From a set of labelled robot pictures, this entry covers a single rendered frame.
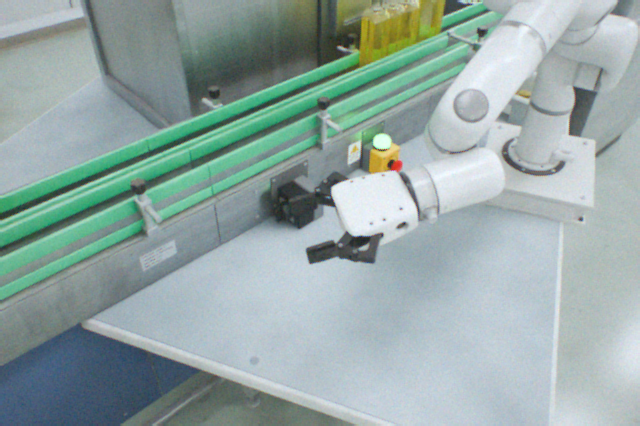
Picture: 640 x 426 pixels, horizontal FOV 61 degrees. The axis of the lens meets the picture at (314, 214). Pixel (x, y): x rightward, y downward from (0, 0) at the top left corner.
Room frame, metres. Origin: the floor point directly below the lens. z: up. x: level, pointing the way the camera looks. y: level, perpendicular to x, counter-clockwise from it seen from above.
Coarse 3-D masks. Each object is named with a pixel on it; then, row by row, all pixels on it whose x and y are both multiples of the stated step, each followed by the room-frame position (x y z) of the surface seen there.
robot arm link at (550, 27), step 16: (496, 0) 0.85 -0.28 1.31; (512, 0) 0.83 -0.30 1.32; (528, 0) 0.80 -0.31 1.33; (544, 0) 0.79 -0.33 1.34; (560, 0) 0.79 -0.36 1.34; (576, 0) 0.80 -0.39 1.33; (512, 16) 0.79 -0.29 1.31; (528, 16) 0.77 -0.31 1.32; (544, 16) 0.77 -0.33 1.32; (560, 16) 0.78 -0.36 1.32; (544, 32) 0.76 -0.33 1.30; (560, 32) 0.78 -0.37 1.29
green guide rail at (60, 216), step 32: (384, 64) 1.35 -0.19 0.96; (416, 64) 1.44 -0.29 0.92; (320, 96) 1.20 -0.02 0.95; (352, 96) 1.27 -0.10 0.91; (256, 128) 1.06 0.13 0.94; (160, 160) 0.91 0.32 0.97; (192, 160) 0.95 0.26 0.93; (96, 192) 0.81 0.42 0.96; (128, 192) 0.85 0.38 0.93; (32, 224) 0.73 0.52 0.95; (64, 224) 0.77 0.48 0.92; (0, 256) 0.69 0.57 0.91
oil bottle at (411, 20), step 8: (400, 0) 1.47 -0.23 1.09; (408, 0) 1.46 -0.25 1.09; (416, 0) 1.48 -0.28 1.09; (408, 8) 1.45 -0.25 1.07; (416, 8) 1.47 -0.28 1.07; (408, 16) 1.45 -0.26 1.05; (416, 16) 1.47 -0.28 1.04; (408, 24) 1.45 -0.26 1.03; (416, 24) 1.47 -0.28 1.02; (408, 32) 1.45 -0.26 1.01; (408, 40) 1.46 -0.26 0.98
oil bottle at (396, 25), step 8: (392, 8) 1.42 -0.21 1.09; (400, 8) 1.43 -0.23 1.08; (392, 16) 1.41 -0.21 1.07; (400, 16) 1.43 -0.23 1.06; (392, 24) 1.41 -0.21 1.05; (400, 24) 1.43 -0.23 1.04; (392, 32) 1.41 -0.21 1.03; (400, 32) 1.43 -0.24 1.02; (392, 40) 1.41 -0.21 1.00; (400, 40) 1.44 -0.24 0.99; (392, 48) 1.42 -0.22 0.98; (400, 48) 1.44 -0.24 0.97
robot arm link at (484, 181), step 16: (432, 144) 0.66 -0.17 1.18; (448, 160) 0.61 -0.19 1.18; (464, 160) 0.60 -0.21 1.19; (480, 160) 0.60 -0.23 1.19; (496, 160) 0.60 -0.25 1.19; (432, 176) 0.58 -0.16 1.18; (448, 176) 0.58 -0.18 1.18; (464, 176) 0.58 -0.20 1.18; (480, 176) 0.58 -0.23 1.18; (496, 176) 0.58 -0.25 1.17; (448, 192) 0.57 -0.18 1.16; (464, 192) 0.57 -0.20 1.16; (480, 192) 0.57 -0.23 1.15; (496, 192) 0.58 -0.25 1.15; (448, 208) 0.56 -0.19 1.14
